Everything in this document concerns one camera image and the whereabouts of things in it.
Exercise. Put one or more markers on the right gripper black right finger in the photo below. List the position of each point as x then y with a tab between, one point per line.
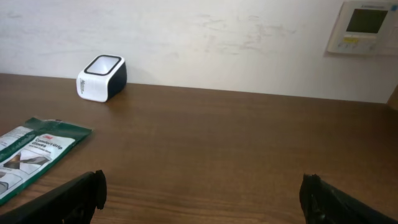
323	203

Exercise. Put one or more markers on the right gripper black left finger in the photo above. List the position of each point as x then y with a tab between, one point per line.
73	202

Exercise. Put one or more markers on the white barcode scanner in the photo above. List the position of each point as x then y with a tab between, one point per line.
102	79

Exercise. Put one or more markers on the beige wall control panel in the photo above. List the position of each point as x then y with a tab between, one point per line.
365	28

